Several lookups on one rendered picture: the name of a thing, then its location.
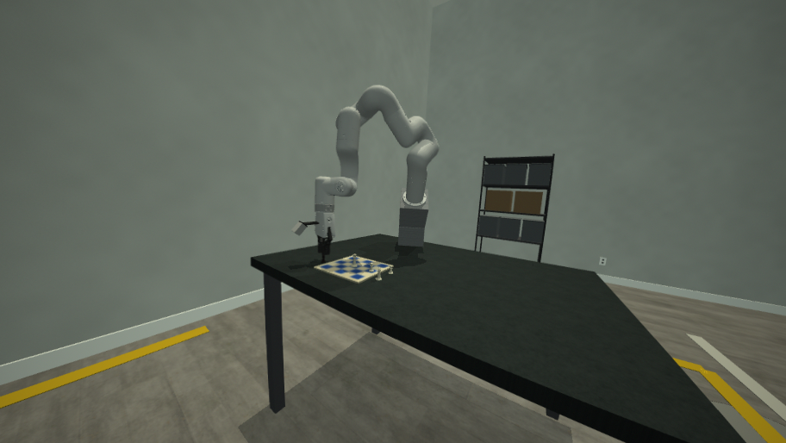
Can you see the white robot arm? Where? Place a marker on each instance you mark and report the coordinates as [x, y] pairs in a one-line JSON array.
[[407, 132]]

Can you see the blue and cream chessboard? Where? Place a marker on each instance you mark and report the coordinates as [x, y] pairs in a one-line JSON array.
[[342, 268]]

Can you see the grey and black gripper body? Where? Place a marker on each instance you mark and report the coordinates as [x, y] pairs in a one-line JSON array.
[[325, 219]]

